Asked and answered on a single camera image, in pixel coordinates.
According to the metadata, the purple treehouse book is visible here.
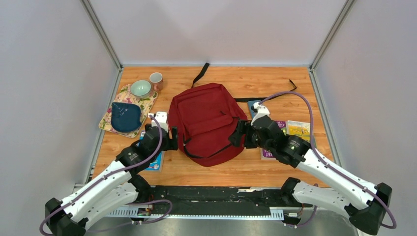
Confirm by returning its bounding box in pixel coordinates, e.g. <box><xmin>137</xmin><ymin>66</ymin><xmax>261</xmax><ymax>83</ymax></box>
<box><xmin>260</xmin><ymin>120</ymin><xmax>288</xmax><ymax>161</ymax></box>

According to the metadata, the blue illustrated booklet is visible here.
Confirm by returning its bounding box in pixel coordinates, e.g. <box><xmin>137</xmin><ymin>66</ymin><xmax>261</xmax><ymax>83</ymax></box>
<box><xmin>139</xmin><ymin>129</ymin><xmax>165</xmax><ymax>172</ymax></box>

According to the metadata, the red backpack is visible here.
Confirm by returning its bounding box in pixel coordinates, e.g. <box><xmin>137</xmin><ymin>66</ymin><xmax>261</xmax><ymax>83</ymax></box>
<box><xmin>168</xmin><ymin>62</ymin><xmax>298</xmax><ymax>168</ymax></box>

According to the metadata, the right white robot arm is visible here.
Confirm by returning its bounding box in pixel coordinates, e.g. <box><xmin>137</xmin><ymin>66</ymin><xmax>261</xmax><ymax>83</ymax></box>
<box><xmin>229</xmin><ymin>116</ymin><xmax>397</xmax><ymax>236</ymax></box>

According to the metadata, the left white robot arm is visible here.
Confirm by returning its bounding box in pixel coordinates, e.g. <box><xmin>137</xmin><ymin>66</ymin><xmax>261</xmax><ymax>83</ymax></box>
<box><xmin>39</xmin><ymin>124</ymin><xmax>178</xmax><ymax>236</ymax></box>

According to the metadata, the blue card wallet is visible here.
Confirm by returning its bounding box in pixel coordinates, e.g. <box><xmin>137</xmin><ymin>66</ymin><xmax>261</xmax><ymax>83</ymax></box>
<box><xmin>247</xmin><ymin>100</ymin><xmax>260</xmax><ymax>119</ymax></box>

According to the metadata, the dark blue leaf plate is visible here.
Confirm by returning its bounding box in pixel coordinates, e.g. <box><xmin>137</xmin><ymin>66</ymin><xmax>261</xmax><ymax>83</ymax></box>
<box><xmin>111</xmin><ymin>102</ymin><xmax>142</xmax><ymax>133</ymax></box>

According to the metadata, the yellow picture book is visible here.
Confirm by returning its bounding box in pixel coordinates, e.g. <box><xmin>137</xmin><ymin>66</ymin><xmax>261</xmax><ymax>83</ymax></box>
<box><xmin>286</xmin><ymin>120</ymin><xmax>316</xmax><ymax>149</ymax></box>

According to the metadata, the floral fabric tray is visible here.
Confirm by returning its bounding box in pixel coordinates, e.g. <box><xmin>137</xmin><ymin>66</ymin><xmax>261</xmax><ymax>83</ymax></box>
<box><xmin>98</xmin><ymin>84</ymin><xmax>158</xmax><ymax>138</ymax></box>

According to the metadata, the light green ceramic bowl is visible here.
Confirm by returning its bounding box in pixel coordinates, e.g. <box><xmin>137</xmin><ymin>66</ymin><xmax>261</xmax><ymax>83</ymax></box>
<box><xmin>130</xmin><ymin>80</ymin><xmax>152</xmax><ymax>98</ymax></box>

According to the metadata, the pink ceramic mug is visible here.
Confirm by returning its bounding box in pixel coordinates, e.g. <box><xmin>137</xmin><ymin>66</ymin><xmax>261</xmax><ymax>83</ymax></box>
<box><xmin>149</xmin><ymin>72</ymin><xmax>164</xmax><ymax>92</ymax></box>

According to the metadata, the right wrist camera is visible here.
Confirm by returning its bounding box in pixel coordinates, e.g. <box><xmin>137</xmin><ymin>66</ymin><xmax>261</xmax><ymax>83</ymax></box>
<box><xmin>251</xmin><ymin>102</ymin><xmax>270</xmax><ymax>126</ymax></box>

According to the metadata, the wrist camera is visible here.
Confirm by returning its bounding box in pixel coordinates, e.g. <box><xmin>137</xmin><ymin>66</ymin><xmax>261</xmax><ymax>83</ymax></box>
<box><xmin>251</xmin><ymin>102</ymin><xmax>270</xmax><ymax>126</ymax></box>
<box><xmin>148</xmin><ymin>112</ymin><xmax>169</xmax><ymax>132</ymax></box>

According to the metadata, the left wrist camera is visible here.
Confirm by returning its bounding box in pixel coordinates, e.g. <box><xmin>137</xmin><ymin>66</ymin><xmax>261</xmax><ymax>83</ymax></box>
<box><xmin>148</xmin><ymin>112</ymin><xmax>169</xmax><ymax>132</ymax></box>

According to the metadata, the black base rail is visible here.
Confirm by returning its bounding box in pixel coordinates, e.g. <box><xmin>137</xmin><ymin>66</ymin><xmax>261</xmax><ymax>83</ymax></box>
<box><xmin>132</xmin><ymin>185</ymin><xmax>311</xmax><ymax>225</ymax></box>

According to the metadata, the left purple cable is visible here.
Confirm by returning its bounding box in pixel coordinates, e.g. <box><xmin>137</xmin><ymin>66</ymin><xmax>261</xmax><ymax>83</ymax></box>
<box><xmin>39</xmin><ymin>115</ymin><xmax>173</xmax><ymax>236</ymax></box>

